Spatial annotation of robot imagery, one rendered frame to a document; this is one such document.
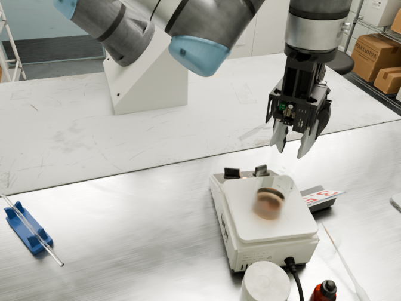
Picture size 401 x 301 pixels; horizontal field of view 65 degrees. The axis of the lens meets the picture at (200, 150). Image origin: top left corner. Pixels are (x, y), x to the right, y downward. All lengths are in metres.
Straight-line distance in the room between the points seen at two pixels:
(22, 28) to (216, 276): 3.11
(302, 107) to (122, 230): 0.36
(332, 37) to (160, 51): 0.45
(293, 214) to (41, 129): 0.61
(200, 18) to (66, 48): 3.05
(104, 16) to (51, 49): 2.62
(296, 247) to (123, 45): 0.63
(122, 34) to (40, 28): 2.56
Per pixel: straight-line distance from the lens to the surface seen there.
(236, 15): 0.44
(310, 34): 0.44
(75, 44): 3.42
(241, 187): 0.52
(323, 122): 0.55
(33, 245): 0.58
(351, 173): 0.75
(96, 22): 0.85
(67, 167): 0.71
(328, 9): 0.43
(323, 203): 0.63
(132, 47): 0.86
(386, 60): 3.15
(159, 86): 0.83
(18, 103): 0.98
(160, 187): 0.63
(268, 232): 0.47
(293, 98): 0.47
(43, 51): 3.46
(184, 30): 0.43
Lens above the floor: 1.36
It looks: 40 degrees down
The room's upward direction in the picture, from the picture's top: 3 degrees clockwise
